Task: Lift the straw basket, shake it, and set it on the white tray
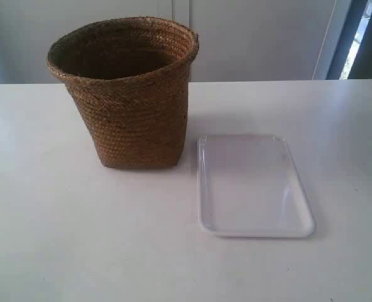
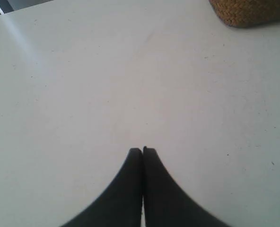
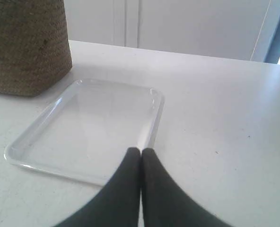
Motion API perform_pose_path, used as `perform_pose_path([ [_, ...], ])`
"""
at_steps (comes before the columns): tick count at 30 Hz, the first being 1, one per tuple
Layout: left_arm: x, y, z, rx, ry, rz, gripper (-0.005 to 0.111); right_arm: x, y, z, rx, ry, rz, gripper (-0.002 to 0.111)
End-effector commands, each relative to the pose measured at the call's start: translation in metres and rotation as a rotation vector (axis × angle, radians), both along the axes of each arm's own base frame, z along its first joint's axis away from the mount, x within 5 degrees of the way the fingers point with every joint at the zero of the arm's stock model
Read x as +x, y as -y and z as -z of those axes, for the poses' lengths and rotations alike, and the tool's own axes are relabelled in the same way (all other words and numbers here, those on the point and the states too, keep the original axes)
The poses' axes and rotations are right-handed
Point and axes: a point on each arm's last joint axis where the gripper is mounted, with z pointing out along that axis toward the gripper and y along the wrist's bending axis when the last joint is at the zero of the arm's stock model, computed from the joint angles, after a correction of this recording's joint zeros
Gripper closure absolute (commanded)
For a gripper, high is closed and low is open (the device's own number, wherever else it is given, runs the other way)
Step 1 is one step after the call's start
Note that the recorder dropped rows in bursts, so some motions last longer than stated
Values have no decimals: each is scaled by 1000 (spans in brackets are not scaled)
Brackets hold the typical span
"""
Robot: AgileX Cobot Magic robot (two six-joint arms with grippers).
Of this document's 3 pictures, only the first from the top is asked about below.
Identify brown woven wicker basket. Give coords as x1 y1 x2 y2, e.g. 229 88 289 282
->
46 16 199 169

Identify white rectangular plastic tray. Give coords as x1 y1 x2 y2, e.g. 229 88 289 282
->
197 134 315 238

